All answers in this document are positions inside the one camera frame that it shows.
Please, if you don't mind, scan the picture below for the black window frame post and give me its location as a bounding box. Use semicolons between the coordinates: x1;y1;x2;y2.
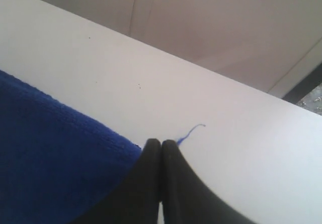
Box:
282;65;321;104

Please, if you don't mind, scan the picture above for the blue microfibre towel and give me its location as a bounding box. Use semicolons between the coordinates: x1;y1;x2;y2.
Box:
1;72;144;223

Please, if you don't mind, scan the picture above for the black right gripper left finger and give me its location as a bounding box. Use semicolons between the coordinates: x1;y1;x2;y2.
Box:
72;139;161;223

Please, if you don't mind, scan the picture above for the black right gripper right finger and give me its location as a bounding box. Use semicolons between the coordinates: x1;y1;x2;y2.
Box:
160;140;253;224

